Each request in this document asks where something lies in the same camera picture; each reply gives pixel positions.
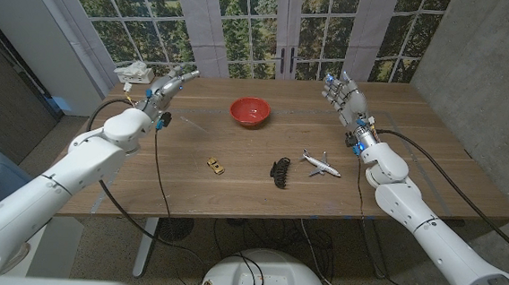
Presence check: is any black round floor fan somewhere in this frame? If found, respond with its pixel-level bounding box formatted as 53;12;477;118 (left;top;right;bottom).
157;216;195;244

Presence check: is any white table leg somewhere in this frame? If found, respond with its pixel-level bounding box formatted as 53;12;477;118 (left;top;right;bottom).
131;215;160;281

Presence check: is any white floor cable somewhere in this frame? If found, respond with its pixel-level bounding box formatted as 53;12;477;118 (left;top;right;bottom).
296;218;358;285

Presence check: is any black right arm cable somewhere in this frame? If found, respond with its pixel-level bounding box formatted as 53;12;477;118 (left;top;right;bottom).
367;128;509;265

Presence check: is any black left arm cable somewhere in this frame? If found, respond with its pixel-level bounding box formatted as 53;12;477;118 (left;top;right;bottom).
76;96;220;269

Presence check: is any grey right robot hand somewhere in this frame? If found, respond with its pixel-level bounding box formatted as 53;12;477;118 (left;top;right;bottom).
317;69;380;147

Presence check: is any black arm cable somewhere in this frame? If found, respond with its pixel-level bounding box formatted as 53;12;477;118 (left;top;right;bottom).
76;96;220;269
367;128;509;265

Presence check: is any white toy airplane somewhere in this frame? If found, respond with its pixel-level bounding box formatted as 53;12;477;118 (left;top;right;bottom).
297;148;344;180

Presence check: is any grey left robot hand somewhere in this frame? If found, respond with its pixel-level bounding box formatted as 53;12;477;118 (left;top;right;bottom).
135;62;202;121

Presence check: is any crumpled white tissue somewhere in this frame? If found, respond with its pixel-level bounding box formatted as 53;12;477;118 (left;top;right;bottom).
113;58;149;80

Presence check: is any white power strip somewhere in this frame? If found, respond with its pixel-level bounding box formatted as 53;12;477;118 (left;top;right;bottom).
116;65;157;86

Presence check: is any black hair clip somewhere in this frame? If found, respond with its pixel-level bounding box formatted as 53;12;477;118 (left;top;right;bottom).
268;155;292;191

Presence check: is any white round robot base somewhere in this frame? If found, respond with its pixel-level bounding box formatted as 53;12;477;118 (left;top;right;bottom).
198;245;329;285

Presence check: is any yellow toy car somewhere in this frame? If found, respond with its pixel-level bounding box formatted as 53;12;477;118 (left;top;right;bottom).
205;156;227;177

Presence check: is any red bowl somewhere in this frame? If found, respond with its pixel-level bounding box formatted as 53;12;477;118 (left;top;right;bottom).
228;94;273;129

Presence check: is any printed window backdrop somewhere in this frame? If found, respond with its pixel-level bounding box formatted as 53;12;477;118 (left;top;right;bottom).
52;0;454;97

